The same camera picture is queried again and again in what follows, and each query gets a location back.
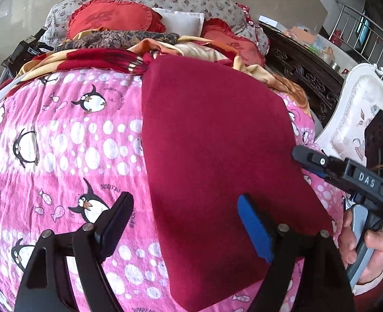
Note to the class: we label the metal stair railing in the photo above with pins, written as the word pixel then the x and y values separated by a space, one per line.
pixel 358 35

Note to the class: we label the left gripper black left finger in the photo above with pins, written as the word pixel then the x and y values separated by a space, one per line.
pixel 46 286

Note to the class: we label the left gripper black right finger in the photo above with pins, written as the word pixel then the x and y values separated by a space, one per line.
pixel 323 283

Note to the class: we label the pink penguin quilt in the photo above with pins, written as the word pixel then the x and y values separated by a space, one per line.
pixel 70 143

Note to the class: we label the orange red satin blanket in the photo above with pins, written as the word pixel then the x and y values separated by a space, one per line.
pixel 135 59

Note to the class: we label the black device beside bed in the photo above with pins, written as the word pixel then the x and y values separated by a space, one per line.
pixel 25 51

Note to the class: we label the white square pillow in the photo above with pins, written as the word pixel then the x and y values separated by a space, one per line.
pixel 182 23

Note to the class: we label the red heart pillow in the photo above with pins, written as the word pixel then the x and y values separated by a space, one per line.
pixel 220 32
pixel 114 15

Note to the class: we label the left red heart pillow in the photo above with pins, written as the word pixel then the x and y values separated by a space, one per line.
pixel 114 15

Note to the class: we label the right red heart pillow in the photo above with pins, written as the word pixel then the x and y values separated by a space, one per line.
pixel 220 32

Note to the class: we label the white ornate chair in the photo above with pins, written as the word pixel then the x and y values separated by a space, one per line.
pixel 360 99

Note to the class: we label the dark patterned fuzzy cloth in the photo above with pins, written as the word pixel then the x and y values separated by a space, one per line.
pixel 114 39

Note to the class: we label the dark carved wooden headboard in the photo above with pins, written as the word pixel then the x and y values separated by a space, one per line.
pixel 293 61

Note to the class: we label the dark red sweater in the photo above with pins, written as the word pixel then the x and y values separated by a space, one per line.
pixel 211 134

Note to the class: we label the floral grey duvet pile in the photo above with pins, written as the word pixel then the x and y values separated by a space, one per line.
pixel 59 16

